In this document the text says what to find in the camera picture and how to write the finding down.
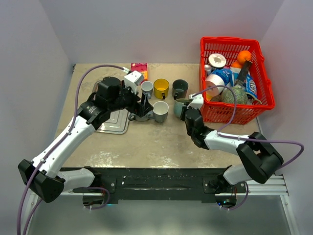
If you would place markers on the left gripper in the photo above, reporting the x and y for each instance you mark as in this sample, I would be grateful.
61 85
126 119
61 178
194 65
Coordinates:
141 109

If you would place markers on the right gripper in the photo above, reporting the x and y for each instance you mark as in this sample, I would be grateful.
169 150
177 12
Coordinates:
184 109

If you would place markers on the teal round mug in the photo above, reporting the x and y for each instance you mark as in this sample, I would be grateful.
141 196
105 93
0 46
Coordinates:
178 105

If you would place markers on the blue-grey square mug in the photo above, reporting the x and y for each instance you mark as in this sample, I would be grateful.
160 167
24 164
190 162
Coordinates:
160 111

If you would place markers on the grey round mug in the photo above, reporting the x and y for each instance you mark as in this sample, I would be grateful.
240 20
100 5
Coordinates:
133 117

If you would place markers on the small light grey mug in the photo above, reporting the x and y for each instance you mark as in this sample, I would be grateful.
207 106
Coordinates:
147 88

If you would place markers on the yellow mug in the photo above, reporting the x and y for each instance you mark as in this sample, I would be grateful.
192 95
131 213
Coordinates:
161 88

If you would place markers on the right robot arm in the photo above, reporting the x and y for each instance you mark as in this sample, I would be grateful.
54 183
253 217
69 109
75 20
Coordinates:
259 158

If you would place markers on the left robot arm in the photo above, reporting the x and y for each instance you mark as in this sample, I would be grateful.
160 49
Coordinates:
43 174

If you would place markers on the metal tray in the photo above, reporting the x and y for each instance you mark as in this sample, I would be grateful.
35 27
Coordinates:
115 122

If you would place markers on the red plastic basket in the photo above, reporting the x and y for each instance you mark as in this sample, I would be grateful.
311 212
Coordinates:
229 47

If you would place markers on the pink orange candy box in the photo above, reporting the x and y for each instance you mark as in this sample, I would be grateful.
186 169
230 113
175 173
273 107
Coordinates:
142 68

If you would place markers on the silver can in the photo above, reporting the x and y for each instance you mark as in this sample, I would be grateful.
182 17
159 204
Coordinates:
208 69

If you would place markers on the blue white package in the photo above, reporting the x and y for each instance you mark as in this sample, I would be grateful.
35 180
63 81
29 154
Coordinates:
228 76

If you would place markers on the white tape roll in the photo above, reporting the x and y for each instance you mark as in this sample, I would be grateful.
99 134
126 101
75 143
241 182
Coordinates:
217 60

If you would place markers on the green netted melon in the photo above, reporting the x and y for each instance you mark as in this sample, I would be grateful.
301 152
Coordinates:
234 94

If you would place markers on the orange fruit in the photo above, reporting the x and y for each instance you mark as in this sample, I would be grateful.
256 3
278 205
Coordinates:
243 56
236 64

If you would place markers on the blue snack bag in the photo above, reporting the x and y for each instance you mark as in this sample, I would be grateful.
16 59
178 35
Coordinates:
250 87

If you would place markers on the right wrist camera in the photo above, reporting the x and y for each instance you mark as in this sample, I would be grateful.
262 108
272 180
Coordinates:
195 101

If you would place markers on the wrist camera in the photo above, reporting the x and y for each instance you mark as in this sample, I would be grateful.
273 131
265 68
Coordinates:
133 80
195 101

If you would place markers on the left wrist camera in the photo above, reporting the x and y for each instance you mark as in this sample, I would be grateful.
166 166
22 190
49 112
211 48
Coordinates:
133 80

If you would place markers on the brown handled tool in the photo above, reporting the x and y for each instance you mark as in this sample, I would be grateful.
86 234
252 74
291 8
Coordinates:
243 73

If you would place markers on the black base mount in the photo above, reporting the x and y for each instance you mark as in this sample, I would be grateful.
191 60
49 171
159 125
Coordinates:
170 184

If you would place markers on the aluminium frame rail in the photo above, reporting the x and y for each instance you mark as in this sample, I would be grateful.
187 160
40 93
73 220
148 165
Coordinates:
275 186

